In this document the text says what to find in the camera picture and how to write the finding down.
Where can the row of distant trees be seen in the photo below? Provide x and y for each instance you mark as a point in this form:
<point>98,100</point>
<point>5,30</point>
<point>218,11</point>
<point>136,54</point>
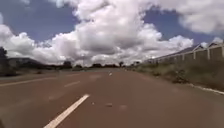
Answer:
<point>93,65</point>

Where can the reddish brown asphalt road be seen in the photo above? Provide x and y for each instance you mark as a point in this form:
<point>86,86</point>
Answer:
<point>126,96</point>

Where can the white dashed centre line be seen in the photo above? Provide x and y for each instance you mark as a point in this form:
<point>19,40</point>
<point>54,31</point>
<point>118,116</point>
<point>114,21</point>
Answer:
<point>68,111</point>

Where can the grass verge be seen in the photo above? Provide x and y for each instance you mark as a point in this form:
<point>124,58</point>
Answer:
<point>186,72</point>

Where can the dark hill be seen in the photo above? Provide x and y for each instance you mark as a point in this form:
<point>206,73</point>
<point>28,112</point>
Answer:
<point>23,62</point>

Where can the white road edge line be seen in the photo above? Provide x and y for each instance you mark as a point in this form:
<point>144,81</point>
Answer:
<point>208,89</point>

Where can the dark tree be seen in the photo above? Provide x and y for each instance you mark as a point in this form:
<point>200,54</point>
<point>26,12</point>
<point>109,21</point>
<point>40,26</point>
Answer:
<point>4,63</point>

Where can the long wall with pillars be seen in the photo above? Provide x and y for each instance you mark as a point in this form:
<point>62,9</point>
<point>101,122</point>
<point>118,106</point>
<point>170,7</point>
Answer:
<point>200,53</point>

